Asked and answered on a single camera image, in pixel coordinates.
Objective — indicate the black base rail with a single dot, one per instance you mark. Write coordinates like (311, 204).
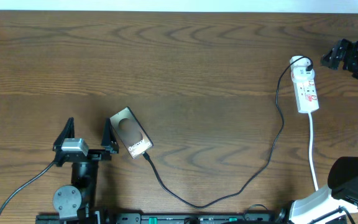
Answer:
(136, 218)

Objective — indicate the white power strip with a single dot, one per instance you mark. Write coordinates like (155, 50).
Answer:
(305, 93)

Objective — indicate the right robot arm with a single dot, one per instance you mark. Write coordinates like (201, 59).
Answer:
(336, 201)

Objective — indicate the white USB wall adapter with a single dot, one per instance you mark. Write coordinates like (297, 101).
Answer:
(300, 75)

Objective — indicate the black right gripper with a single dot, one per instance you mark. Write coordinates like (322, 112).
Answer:
(356, 49)

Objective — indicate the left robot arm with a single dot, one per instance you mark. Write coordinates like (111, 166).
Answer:
(75, 203)

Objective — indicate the Galaxy S25 Ultra smartphone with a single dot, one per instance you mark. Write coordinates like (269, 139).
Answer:
(131, 133)

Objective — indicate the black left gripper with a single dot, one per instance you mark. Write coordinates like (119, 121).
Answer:
(108, 142)

